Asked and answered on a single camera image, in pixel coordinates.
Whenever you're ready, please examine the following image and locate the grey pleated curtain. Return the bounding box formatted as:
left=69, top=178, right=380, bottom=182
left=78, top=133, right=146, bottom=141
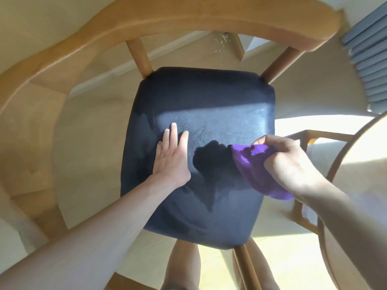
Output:
left=340, top=1, right=387, bottom=114

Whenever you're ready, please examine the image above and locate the person's left forearm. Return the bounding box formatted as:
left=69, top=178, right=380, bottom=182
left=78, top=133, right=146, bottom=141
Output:
left=0, top=173, right=177, bottom=290

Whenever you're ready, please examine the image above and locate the wooden chair with black seat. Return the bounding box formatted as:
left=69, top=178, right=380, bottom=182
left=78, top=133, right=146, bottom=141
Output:
left=0, top=0, right=344, bottom=290

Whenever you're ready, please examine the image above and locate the person's left leg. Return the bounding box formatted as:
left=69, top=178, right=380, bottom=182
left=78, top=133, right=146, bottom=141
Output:
left=160, top=240, right=202, bottom=290

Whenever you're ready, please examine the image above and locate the person's leg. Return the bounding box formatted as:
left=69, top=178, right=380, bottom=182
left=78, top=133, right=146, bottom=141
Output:
left=160, top=240, right=202, bottom=290
left=246, top=237, right=282, bottom=290

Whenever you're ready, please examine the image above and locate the person's right leg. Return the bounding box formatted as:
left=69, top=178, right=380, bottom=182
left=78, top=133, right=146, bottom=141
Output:
left=246, top=237, right=282, bottom=290

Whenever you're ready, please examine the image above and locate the person's right forearm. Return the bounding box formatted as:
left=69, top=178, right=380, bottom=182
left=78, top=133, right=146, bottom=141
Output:
left=301, top=181, right=387, bottom=290

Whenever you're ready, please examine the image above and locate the purple microfibre cloth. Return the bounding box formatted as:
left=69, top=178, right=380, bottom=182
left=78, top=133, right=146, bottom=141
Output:
left=231, top=144, right=294, bottom=201

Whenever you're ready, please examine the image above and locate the person's left hand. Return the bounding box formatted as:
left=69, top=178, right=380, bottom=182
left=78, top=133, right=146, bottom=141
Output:
left=152, top=122, right=191, bottom=189

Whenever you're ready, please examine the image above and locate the round wooden table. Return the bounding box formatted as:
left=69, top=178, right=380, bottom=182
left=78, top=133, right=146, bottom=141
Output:
left=284, top=111, right=387, bottom=290

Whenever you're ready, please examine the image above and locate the person's right hand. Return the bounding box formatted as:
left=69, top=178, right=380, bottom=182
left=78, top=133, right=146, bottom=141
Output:
left=252, top=135, right=329, bottom=201

